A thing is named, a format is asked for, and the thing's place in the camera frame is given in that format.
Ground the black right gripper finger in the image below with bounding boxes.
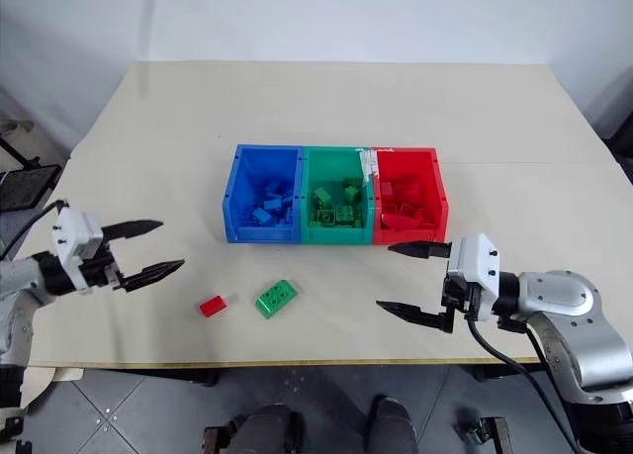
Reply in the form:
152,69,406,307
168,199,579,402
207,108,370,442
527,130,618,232
387,240,454,261
375,300,457,335

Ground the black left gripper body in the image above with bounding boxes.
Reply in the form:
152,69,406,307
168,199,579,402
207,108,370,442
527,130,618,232
77,242,126,292

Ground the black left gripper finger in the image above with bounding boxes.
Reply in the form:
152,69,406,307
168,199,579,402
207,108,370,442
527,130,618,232
120,258,187,294
100,220,165,243

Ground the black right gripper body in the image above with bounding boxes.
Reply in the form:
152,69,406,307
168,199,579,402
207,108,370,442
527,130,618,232
440,274,485,320

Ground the red curved block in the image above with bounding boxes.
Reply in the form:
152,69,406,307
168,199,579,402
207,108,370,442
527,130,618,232
382,213,422,230

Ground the red plastic bin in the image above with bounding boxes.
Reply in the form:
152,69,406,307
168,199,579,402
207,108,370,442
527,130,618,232
370,146,451,247

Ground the small red block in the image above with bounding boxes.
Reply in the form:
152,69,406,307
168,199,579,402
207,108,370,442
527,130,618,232
199,295,228,318

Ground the green studded brick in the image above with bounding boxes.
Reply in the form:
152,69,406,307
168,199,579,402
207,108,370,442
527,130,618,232
335,206,366,228

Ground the white tape strip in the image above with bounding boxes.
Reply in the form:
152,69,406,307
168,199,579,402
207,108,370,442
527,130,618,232
354,146,396,184

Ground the green flat studded plate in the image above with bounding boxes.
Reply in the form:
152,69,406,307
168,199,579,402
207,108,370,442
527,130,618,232
308,208,338,228

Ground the blue plastic bin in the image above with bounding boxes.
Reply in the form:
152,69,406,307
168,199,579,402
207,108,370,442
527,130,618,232
221,143,305,245

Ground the black mesh stand plate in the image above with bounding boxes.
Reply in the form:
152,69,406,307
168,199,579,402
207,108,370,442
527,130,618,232
0,164,63,214

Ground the dark rounded shape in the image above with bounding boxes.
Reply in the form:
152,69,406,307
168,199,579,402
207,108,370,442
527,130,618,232
226,403,304,454
367,396,420,454

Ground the green plastic bin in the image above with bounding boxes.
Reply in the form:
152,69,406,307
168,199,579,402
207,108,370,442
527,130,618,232
299,145,376,246

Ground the beige cardboard piece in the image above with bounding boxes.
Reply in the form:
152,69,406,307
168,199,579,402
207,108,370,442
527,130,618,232
19,366,86,416

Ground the flat green studded block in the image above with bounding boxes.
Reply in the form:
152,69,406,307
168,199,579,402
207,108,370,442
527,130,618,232
254,278,301,321

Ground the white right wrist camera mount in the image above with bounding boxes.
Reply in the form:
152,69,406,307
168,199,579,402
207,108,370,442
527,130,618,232
443,232,502,322

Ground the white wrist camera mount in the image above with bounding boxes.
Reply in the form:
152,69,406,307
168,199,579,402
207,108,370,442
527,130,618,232
48,208,105,293
443,232,502,322

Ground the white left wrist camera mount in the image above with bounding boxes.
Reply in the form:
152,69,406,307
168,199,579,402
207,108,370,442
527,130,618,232
48,208,105,293

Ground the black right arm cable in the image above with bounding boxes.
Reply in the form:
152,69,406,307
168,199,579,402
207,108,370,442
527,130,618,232
464,318,583,454

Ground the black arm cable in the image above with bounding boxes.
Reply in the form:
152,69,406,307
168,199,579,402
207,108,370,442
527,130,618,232
464,318,583,454
0,199,69,260

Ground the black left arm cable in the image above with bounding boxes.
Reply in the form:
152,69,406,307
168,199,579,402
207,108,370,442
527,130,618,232
0,199,69,260

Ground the dark brown foot bracket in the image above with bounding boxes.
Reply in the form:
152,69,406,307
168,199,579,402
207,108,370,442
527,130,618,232
455,415,511,454
201,422,234,454

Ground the black stand frame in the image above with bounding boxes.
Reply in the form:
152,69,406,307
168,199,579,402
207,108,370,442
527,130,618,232
0,120,42,171

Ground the dark object at wall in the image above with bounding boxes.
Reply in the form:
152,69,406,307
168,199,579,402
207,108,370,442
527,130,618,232
603,120,633,191

